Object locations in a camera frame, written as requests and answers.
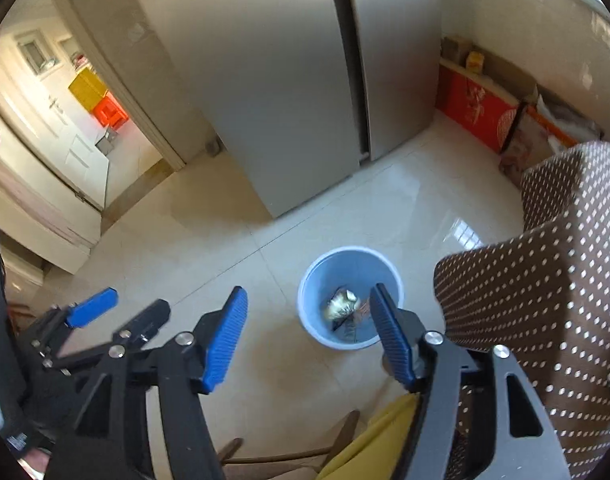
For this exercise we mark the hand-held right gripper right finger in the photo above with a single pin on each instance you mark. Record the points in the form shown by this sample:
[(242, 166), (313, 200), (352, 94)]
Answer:
[(392, 340)]

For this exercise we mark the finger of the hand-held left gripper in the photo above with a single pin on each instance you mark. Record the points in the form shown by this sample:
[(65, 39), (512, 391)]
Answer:
[(147, 317), (92, 301)]

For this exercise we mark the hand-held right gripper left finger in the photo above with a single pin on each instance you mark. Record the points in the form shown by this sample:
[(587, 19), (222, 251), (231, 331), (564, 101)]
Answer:
[(225, 340)]

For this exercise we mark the orange yellow snack bag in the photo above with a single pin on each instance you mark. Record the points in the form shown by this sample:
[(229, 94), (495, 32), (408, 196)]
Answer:
[(342, 305)]

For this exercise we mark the blue trash bin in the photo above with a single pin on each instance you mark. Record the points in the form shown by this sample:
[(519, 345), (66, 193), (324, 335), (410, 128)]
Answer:
[(315, 280)]

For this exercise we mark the light wooden chair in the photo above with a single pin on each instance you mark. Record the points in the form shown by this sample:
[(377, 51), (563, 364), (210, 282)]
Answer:
[(295, 455)]

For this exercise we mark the brown polka dot tablecloth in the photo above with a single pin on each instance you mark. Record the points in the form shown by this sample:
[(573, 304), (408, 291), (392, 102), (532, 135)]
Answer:
[(535, 285)]

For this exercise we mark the white door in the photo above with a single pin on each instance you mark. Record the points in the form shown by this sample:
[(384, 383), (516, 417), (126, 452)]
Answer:
[(60, 130)]

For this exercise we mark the orange plastic stool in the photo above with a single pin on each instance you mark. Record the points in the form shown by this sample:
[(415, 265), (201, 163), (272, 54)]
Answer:
[(110, 110)]

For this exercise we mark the yellow plastic crate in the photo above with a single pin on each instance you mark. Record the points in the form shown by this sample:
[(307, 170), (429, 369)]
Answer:
[(87, 90)]

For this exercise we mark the printed paper bag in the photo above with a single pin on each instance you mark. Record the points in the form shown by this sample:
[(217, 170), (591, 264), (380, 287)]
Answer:
[(530, 140)]

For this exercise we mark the red gift box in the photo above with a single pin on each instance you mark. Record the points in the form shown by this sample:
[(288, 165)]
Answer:
[(475, 105)]

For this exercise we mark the beige refrigerator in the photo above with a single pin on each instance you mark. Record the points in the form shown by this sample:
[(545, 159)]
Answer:
[(260, 85)]

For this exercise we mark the yellow small carton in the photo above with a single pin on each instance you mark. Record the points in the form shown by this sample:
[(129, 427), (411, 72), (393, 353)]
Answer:
[(475, 61)]

